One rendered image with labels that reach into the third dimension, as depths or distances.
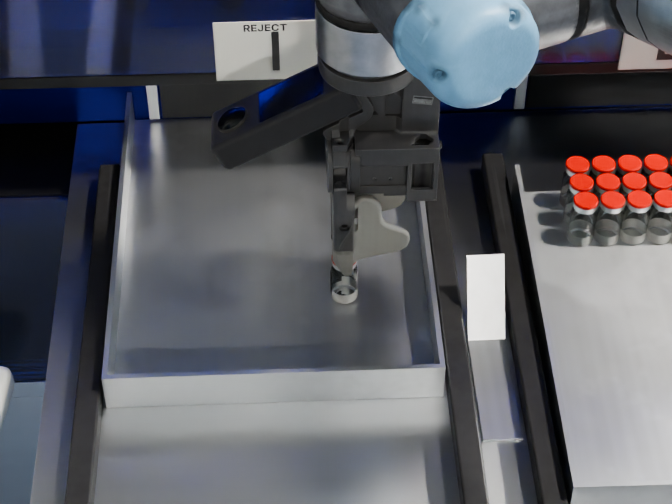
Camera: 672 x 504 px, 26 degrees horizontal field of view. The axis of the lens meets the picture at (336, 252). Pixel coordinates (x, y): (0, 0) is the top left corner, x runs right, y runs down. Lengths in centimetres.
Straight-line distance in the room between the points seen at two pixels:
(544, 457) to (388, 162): 24
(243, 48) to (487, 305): 29
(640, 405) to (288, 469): 28
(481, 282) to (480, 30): 36
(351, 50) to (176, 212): 34
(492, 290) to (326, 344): 14
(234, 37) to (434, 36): 38
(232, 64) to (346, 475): 36
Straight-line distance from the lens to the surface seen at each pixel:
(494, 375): 115
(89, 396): 112
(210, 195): 129
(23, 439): 161
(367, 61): 99
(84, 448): 109
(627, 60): 126
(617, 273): 124
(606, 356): 118
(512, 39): 86
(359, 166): 106
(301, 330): 118
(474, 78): 87
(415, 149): 105
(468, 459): 108
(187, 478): 109
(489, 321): 117
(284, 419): 112
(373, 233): 111
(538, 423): 110
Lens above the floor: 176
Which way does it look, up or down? 45 degrees down
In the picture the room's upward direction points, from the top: straight up
